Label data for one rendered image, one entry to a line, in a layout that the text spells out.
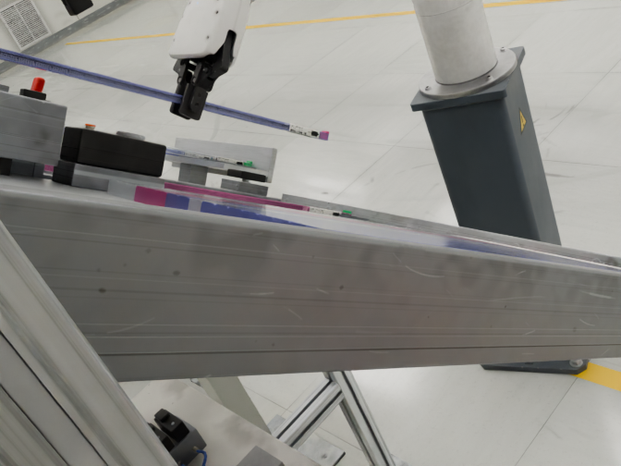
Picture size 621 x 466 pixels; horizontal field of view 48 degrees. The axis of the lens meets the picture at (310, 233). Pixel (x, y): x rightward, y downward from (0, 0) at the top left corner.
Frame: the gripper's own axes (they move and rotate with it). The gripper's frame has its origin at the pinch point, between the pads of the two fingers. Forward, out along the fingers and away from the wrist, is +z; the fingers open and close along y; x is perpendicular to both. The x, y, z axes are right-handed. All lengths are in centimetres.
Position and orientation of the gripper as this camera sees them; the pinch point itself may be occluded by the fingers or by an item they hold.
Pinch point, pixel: (188, 102)
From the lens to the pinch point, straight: 95.7
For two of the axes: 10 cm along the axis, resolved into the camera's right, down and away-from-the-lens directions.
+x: 6.9, 2.6, 6.8
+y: 6.6, 1.6, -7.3
